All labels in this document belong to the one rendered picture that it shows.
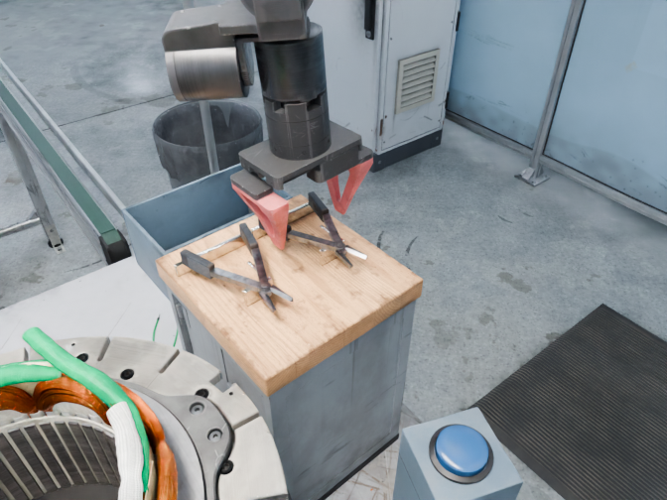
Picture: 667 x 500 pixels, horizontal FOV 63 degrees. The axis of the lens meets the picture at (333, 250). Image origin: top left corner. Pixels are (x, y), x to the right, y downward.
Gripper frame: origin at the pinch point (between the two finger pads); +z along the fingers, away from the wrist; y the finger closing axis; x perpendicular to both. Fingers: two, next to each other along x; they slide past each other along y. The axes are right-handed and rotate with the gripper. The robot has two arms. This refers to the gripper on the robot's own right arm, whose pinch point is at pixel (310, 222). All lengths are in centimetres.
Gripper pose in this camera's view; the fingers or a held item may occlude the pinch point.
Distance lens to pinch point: 57.1
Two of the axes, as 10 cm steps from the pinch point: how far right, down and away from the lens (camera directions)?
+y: -7.6, 4.5, -4.6
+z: 0.7, 7.6, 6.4
